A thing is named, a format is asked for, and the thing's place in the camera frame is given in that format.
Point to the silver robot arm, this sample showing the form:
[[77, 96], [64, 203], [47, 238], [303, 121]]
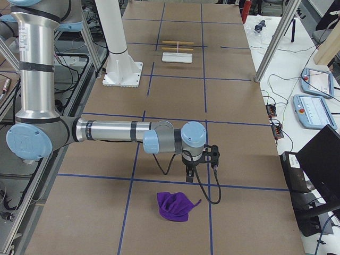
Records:
[[40, 130]]

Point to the upper teach pendant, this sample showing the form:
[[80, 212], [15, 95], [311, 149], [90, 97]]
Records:
[[316, 82]]

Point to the orange connector box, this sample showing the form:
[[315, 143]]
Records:
[[271, 110], [277, 131]]

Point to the black computer case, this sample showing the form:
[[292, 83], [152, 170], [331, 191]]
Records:
[[294, 175]]

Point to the purple towel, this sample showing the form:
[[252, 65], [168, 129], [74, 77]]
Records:
[[175, 206]]

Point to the teach pendant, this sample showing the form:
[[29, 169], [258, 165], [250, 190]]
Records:
[[313, 112], [316, 82]]

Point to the lower teach pendant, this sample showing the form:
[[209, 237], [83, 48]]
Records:
[[313, 112]]

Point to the near wooden rack rod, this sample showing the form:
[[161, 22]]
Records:
[[175, 49]]

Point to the lower orange connector box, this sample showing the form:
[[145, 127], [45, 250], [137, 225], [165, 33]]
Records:
[[277, 131]]

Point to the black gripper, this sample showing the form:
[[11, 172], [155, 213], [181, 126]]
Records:
[[189, 165]]

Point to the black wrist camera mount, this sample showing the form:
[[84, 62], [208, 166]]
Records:
[[210, 155]]

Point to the white pedestal column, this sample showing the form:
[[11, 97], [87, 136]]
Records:
[[121, 69]]

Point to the upper orange connector box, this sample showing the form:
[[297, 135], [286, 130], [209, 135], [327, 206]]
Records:
[[271, 110]]

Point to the aluminium frame post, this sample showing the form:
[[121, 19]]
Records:
[[276, 38]]

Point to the black monitor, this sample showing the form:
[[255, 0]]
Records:
[[319, 159]]

